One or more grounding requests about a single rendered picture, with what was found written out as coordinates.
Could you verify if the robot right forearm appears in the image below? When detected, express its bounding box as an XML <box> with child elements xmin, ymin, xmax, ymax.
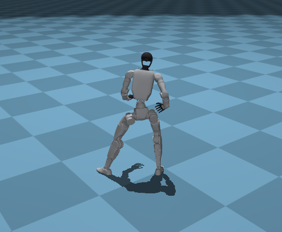
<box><xmin>161</xmin><ymin>92</ymin><xmax>169</xmax><ymax>109</ymax></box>

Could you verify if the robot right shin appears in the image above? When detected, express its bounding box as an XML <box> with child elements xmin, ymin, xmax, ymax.
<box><xmin>154</xmin><ymin>135</ymin><xmax>162</xmax><ymax>169</ymax></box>

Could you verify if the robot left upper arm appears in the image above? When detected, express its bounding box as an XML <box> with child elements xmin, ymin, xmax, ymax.
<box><xmin>121</xmin><ymin>70</ymin><xmax>134</xmax><ymax>94</ymax></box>

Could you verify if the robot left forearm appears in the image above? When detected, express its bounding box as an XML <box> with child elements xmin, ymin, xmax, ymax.
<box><xmin>121</xmin><ymin>92</ymin><xmax>131</xmax><ymax>101</ymax></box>

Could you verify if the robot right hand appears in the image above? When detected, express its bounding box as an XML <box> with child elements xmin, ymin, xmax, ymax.
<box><xmin>155</xmin><ymin>102</ymin><xmax>164</xmax><ymax>113</ymax></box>

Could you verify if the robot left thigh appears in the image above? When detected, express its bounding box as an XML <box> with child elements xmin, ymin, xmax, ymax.
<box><xmin>113</xmin><ymin>112</ymin><xmax>136</xmax><ymax>149</ymax></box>

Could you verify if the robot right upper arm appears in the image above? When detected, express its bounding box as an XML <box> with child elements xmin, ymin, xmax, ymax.
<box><xmin>154</xmin><ymin>73</ymin><xmax>168</xmax><ymax>99</ymax></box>

